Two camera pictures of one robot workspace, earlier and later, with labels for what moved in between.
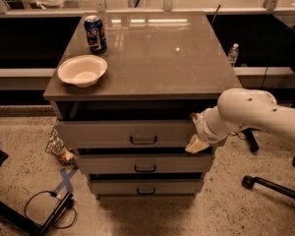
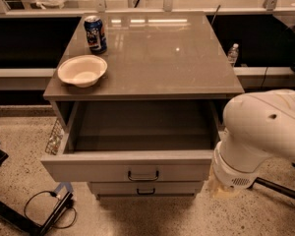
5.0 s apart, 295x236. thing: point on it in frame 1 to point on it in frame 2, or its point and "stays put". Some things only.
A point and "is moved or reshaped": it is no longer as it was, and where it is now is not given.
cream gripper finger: x=196 y=145 to x=216 y=188
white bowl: x=83 y=71 stays put
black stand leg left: x=9 y=211 stays put
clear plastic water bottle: x=233 y=53 stays put
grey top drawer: x=121 y=134 is moved or reshaped
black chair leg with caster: x=249 y=181 stays put
